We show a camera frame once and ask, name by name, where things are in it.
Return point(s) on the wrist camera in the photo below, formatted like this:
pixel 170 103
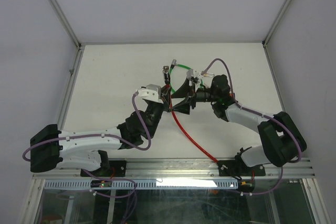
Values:
pixel 151 92
pixel 194 75

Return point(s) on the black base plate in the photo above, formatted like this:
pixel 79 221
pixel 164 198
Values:
pixel 237 169
pixel 115 168

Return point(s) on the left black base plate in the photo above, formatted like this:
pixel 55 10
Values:
pixel 115 168

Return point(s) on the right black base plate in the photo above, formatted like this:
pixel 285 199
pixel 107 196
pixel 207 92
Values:
pixel 237 169

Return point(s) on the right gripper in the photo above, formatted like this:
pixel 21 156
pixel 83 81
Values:
pixel 185 91

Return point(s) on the silver keys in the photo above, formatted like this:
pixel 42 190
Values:
pixel 165 69

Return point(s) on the white slotted cable duct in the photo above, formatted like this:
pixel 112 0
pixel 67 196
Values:
pixel 141 184

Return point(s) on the aluminium front rail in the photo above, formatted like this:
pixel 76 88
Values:
pixel 200 168

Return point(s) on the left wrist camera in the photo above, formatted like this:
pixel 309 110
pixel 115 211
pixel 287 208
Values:
pixel 151 92

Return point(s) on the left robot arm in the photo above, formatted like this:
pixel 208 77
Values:
pixel 53 148

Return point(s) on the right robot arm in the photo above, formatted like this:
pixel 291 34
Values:
pixel 281 141

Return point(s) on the green cable lock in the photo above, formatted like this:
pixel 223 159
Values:
pixel 178 75

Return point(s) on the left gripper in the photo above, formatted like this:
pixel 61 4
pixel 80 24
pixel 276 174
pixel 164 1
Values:
pixel 165 98

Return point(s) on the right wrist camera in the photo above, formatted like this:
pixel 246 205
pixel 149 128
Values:
pixel 194 75

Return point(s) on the brass long-shackle padlock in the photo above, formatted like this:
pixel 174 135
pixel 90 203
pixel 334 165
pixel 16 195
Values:
pixel 207 74

